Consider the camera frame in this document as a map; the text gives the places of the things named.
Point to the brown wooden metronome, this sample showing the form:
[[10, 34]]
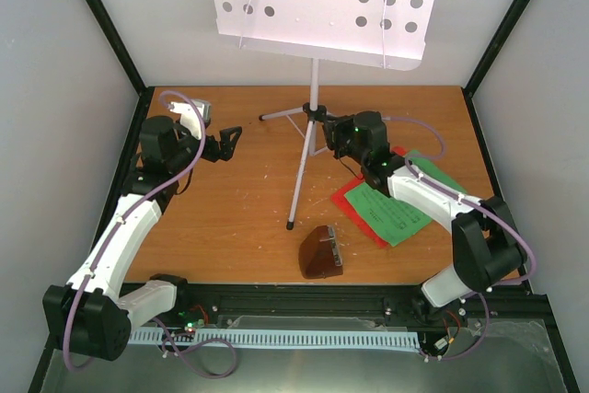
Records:
[[315, 257]]

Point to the green sheet music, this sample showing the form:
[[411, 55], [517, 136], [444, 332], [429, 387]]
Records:
[[417, 220]]

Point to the clear plastic metronome cover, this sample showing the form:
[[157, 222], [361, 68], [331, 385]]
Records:
[[334, 246]]

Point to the lilac music stand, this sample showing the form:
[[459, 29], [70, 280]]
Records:
[[385, 34]]

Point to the light blue cable duct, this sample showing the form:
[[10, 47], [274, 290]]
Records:
[[263, 339]]

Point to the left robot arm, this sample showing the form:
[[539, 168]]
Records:
[[89, 315]]

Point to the red sheet music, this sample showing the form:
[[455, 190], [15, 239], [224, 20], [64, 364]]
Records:
[[379, 218]]

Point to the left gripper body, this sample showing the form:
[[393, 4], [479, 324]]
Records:
[[211, 153]]

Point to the black aluminium frame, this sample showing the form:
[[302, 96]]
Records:
[[500, 37]]

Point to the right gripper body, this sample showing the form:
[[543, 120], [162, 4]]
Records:
[[340, 139]]

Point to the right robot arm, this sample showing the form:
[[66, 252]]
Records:
[[486, 246]]

